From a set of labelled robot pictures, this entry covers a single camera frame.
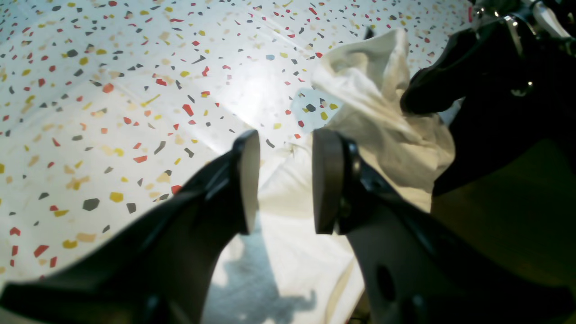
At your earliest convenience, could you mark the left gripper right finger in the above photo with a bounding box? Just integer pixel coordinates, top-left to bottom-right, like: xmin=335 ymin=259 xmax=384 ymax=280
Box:
xmin=312 ymin=129 xmax=575 ymax=324

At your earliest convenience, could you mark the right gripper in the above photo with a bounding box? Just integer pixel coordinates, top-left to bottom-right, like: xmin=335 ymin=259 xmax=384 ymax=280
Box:
xmin=400 ymin=29 xmax=575 ymax=196

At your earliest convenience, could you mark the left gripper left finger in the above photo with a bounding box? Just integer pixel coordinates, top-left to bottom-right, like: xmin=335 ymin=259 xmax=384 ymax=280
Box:
xmin=1 ymin=130 xmax=261 ymax=324

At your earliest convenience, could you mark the white printed T-shirt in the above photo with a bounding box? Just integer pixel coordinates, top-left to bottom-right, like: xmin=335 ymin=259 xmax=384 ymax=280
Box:
xmin=202 ymin=28 xmax=455 ymax=324

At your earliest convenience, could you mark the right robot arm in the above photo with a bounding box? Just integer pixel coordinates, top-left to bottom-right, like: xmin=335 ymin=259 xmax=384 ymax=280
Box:
xmin=400 ymin=0 xmax=575 ymax=196

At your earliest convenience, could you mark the terrazzo patterned tablecloth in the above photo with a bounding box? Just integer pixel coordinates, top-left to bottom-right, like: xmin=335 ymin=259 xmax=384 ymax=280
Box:
xmin=0 ymin=0 xmax=477 ymax=324

